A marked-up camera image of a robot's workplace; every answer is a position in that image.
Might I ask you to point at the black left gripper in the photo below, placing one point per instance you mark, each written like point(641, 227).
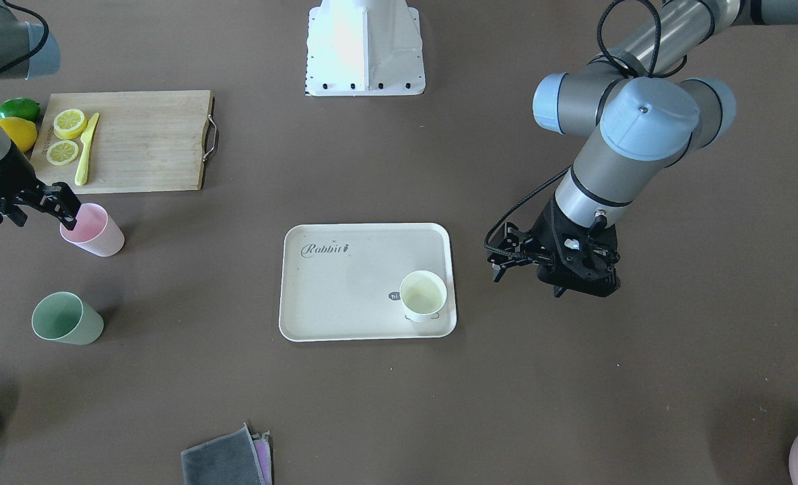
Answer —
point(548, 229)

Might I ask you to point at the whole lemon near lime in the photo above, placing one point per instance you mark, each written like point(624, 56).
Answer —
point(21, 131)

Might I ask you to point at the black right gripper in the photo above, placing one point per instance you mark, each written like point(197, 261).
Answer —
point(3, 183)

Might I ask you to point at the beige rabbit tray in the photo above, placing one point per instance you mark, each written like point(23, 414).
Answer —
point(342, 281)

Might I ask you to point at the pink cup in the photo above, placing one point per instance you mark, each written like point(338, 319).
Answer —
point(95, 231)

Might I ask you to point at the upper lemon slice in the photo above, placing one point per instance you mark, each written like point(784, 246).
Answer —
point(69, 124)

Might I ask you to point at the grey cloth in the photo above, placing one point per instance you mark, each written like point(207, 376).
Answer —
point(230, 459)

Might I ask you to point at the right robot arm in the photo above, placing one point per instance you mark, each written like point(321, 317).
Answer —
point(28, 49)

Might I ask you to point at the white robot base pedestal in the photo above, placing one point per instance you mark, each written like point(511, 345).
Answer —
point(364, 48)

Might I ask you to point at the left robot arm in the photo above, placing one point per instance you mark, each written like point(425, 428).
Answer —
point(637, 122)

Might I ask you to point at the green lime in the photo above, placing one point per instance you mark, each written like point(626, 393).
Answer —
point(20, 108)

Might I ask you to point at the lower lemon slice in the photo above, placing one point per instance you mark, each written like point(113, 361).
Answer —
point(62, 153)

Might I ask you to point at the yellow plastic knife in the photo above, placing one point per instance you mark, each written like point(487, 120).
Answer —
point(86, 138)

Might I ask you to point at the wooden cutting board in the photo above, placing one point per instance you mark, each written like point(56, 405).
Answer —
point(144, 141)

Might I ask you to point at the purple cloth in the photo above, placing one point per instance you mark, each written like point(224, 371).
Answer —
point(261, 442)

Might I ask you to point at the cream white cup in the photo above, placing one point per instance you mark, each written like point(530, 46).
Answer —
point(423, 294)

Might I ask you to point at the lemon slice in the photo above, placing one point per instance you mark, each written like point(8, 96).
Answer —
point(62, 153)
point(69, 124)

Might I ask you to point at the green cup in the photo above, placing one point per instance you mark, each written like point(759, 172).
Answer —
point(63, 317)

